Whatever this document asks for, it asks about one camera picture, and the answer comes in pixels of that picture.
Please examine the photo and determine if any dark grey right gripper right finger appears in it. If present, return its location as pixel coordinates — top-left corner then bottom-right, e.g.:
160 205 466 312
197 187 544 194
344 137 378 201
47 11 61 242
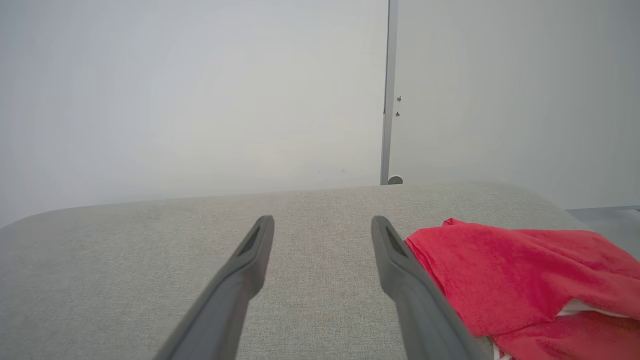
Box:
371 215 488 360

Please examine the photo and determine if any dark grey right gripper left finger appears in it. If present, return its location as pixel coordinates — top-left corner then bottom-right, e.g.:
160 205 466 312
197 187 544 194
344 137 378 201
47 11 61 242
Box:
152 215 275 360

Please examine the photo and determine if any red garment with white trim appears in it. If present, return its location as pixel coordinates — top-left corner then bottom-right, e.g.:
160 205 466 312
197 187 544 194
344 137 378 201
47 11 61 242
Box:
404 218 640 360

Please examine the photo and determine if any grey metal wall post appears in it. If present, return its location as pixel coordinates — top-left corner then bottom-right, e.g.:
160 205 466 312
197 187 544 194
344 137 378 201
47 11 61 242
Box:
379 0 399 186

